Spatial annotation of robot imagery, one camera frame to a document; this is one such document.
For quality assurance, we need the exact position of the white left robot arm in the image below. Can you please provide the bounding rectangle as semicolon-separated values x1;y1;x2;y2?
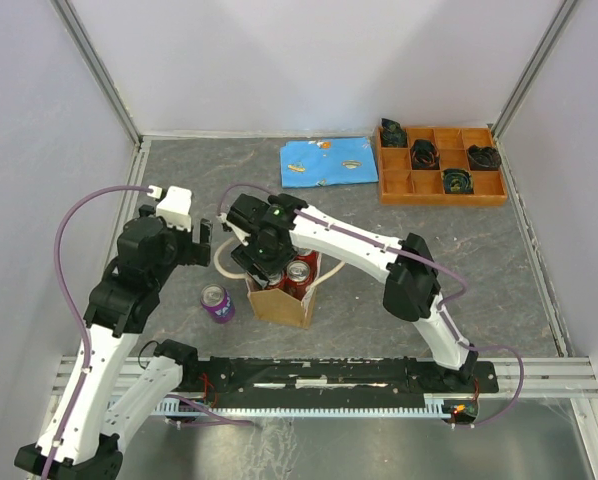
14;205;212;479

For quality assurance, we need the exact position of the light blue cable duct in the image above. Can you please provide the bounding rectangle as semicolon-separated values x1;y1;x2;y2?
152;397;450;420

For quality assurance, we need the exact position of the orange wooden divided tray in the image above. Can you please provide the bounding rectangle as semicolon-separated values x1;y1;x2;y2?
374;126;508;207

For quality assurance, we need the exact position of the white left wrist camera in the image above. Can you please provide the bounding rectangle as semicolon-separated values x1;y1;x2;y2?
148;185;193;233

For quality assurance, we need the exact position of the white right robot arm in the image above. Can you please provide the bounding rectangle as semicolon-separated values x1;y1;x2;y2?
218;194;478;391

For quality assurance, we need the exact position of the canvas bag with cat print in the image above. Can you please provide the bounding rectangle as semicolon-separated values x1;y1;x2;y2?
213;238;346;329

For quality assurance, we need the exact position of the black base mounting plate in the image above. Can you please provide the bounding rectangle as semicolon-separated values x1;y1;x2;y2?
174;357;499;410

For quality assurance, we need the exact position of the dark rolled sock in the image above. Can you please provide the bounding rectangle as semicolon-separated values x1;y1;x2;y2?
442;168;474;195
380;118;408;148
410;139;440;170
466;145;502;171

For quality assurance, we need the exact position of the red cola can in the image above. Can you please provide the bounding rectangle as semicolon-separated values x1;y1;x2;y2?
284;260;313;300
296;248;319;274
264;272;286;291
250;277;262;291

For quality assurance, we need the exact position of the aluminium frame rail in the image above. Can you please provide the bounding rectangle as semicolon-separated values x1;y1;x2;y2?
50;0;142;144

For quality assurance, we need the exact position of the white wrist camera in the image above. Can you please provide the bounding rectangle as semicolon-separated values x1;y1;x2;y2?
217;213;250;246
148;185;193;233

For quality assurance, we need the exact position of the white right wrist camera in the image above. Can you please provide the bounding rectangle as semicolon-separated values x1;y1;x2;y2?
217;213;250;246

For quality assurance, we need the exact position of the blue printed cloth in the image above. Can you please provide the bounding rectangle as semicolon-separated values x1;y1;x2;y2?
279;137;378;188

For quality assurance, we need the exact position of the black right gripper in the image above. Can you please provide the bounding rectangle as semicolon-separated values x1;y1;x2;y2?
231;232;299;292

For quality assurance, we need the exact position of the purple soda can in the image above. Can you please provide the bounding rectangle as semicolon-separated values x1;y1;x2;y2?
200;284;235;324

